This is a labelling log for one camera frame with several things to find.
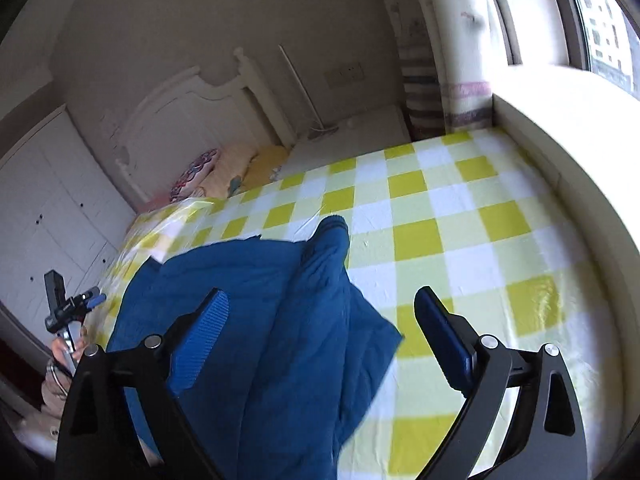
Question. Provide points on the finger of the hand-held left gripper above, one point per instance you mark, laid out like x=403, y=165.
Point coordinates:
x=90, y=301

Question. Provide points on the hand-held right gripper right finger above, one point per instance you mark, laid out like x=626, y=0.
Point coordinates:
x=447, y=340

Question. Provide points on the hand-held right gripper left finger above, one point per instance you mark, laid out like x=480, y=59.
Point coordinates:
x=200, y=340

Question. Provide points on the blue quilted jacket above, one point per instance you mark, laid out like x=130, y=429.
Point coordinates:
x=280, y=320

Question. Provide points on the person's left forearm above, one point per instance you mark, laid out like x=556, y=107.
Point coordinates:
x=47, y=410

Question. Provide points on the person's left hand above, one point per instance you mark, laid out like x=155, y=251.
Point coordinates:
x=61, y=357

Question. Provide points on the white wardrobe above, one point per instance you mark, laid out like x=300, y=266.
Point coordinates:
x=55, y=210

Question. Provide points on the purple patterned pillow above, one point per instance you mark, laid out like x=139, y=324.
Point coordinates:
x=192, y=175

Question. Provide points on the pale pink pillow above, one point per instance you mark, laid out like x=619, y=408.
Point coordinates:
x=232, y=167

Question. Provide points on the yellow pillow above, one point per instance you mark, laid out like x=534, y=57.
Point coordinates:
x=265, y=162

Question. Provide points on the white bed headboard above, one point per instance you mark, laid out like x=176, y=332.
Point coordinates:
x=175, y=115

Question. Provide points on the white nightstand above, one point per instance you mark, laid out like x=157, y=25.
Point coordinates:
x=350, y=140

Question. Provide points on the white window sill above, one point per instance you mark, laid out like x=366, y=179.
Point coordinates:
x=575, y=125

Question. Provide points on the printed curtain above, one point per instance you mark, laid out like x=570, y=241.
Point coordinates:
x=460, y=35

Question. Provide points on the window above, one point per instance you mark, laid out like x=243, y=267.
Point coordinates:
x=605, y=20

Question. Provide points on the wall socket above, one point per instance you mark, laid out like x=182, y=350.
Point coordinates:
x=344, y=72

